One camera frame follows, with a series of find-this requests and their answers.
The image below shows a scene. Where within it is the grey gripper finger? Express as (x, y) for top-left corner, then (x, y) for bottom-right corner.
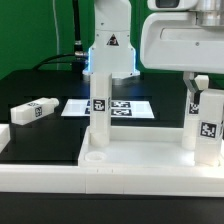
(183, 71), (201, 104)

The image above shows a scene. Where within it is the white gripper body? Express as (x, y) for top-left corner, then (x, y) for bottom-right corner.
(140, 12), (224, 73)

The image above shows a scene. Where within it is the white desk top tray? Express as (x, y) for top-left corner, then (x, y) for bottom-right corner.
(78, 125), (224, 168)

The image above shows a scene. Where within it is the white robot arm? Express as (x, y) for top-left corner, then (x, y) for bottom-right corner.
(84, 0), (224, 94)

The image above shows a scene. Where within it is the white marker sheet with tags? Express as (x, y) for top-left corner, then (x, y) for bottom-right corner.
(62, 99), (155, 119)

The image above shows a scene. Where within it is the white front fence bar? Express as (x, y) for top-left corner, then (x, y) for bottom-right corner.
(0, 164), (224, 197)

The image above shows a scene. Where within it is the white fence bar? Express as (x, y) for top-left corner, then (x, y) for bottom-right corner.
(0, 124), (10, 153)
(0, 164), (224, 197)

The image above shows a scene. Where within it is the white left fence bar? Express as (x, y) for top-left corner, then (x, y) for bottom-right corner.
(0, 124), (10, 153)

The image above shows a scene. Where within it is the black cable post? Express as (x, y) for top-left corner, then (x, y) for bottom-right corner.
(72, 0), (84, 78)

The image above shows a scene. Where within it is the black thick cable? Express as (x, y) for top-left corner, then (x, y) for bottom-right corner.
(31, 53), (88, 71)

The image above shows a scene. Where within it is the thin white cable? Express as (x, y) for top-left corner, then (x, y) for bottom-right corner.
(52, 0), (61, 71)

